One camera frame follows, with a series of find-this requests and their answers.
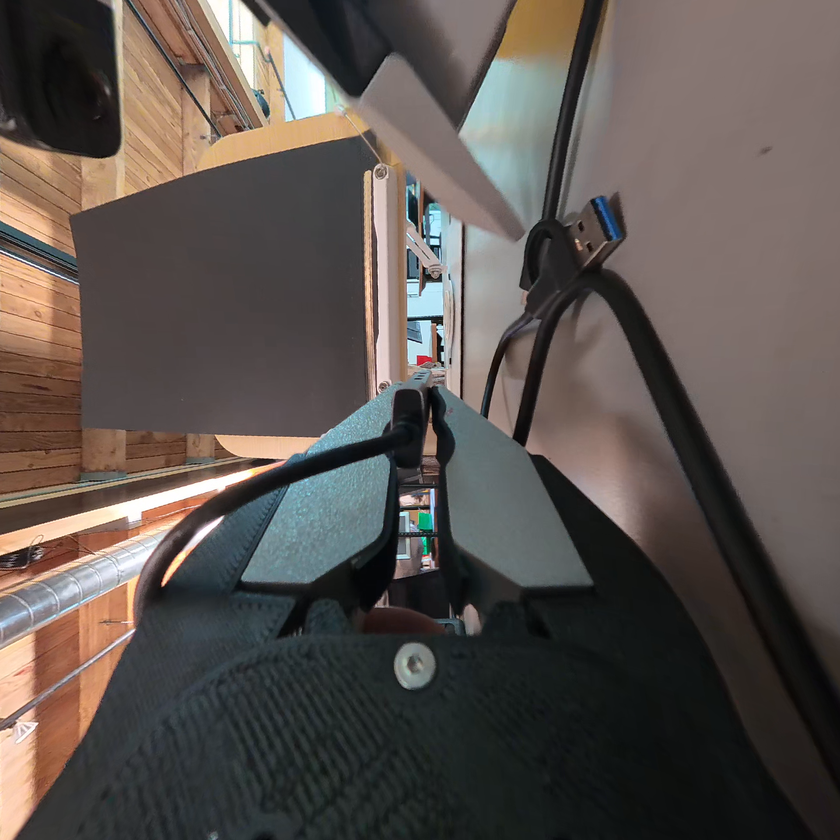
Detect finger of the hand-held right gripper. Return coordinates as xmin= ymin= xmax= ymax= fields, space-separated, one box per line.
xmin=366 ymin=0 xmax=521 ymax=130
xmin=356 ymin=52 xmax=527 ymax=242

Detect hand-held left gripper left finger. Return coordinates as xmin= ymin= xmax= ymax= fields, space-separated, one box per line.
xmin=240 ymin=382 xmax=404 ymax=611

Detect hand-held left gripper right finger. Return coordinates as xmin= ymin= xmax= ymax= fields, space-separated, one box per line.
xmin=428 ymin=386 xmax=595 ymax=619

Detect thin black USB-C cable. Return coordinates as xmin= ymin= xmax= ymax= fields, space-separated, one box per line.
xmin=134 ymin=387 xmax=431 ymax=608

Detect thick black braided cable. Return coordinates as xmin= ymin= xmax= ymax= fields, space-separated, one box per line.
xmin=518 ymin=0 xmax=840 ymax=788

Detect wood-rimmed black monitor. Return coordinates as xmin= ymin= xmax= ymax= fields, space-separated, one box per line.
xmin=69 ymin=112 xmax=403 ymax=457

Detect silver air duct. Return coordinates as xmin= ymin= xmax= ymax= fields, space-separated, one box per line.
xmin=0 ymin=528 xmax=173 ymax=652

